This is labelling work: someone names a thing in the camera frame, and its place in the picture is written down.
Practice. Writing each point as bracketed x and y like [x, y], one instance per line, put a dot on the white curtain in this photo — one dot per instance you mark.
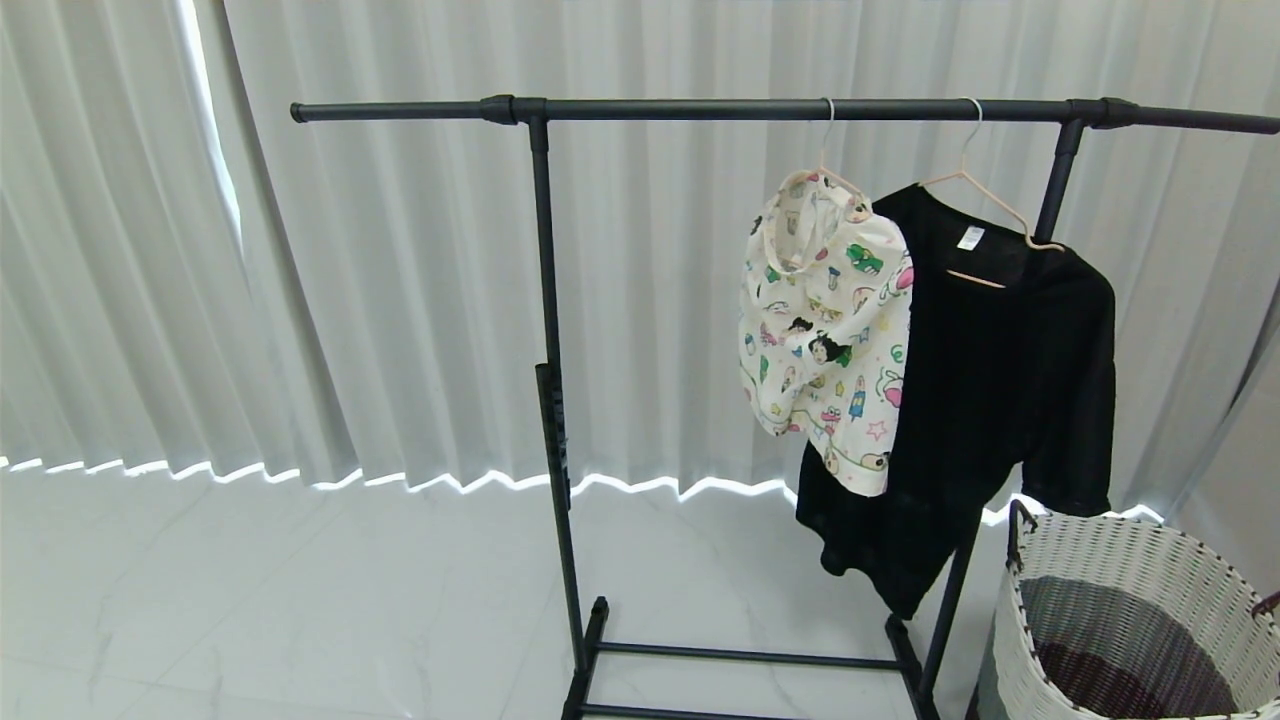
[350, 280]

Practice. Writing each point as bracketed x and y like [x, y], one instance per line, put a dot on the black garment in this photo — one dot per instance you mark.
[1000, 400]

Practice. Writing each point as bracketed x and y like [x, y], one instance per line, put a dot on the pink clothes hanger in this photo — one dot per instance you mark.
[827, 140]
[985, 193]

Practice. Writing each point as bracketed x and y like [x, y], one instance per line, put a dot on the white laundry basket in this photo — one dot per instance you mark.
[1130, 560]

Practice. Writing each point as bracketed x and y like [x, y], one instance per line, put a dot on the cream printed garment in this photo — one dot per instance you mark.
[830, 330]

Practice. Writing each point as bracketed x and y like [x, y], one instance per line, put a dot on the black clothes rack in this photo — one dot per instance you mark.
[700, 110]

